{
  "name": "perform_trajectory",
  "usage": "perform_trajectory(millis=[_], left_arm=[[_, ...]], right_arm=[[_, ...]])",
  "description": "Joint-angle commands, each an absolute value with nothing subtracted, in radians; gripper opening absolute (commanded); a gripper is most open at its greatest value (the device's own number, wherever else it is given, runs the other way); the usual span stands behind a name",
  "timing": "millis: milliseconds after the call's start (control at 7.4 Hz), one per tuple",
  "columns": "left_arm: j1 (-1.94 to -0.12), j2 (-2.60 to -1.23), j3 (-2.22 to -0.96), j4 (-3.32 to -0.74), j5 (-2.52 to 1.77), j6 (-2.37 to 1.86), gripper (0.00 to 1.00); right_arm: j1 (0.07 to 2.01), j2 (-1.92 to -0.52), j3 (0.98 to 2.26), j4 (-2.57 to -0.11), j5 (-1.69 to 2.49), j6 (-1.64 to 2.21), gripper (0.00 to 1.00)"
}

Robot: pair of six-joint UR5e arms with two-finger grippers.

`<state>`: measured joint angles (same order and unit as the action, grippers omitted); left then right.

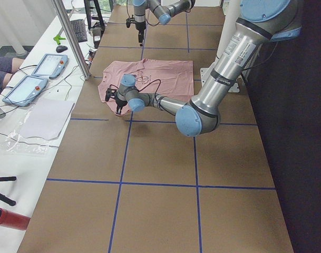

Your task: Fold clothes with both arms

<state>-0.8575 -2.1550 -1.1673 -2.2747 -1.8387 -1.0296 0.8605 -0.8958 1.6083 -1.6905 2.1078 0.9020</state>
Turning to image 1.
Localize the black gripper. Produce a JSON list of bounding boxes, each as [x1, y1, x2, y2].
[[105, 88, 127, 115], [126, 16, 146, 46]]

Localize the pink snoopy t-shirt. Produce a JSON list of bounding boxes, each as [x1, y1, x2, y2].
[[98, 59, 194, 115]]

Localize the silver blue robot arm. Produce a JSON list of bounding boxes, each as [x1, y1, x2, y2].
[[125, 0, 196, 46], [104, 1, 304, 137]]

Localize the black box white label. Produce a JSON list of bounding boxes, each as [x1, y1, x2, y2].
[[89, 26, 105, 48]]

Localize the black keyboard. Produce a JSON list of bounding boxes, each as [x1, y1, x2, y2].
[[70, 19, 87, 42]]

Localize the white paper sheets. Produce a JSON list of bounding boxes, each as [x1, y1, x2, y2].
[[20, 98, 74, 140]]

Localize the upper blue teach pendant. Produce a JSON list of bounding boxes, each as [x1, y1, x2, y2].
[[32, 54, 69, 79]]

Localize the blue teach pendant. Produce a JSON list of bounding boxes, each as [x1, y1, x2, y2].
[[32, 54, 69, 79], [2, 75, 48, 107]]

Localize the black computer mouse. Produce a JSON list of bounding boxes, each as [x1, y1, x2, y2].
[[55, 45, 68, 53]]

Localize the green plastic part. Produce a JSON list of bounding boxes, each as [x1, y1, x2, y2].
[[53, 35, 66, 45]]

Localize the lower blue teach pendant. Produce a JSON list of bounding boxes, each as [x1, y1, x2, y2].
[[2, 75, 48, 107]]

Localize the clear plastic bag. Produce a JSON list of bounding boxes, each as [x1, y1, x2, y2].
[[0, 111, 59, 156]]

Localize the seated person legs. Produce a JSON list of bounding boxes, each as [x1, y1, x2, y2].
[[0, 56, 24, 93]]

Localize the red cylinder bottle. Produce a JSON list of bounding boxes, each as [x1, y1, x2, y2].
[[0, 208, 31, 230]]

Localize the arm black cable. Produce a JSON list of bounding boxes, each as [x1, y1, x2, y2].
[[108, 79, 162, 103], [125, 0, 161, 27]]

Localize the aluminium frame post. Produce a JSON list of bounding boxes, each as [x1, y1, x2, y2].
[[51, 0, 91, 80]]

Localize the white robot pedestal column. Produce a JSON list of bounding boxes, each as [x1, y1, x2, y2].
[[200, 0, 240, 86]]

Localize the black camera tripod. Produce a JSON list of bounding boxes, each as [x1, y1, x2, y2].
[[0, 176, 17, 207]]

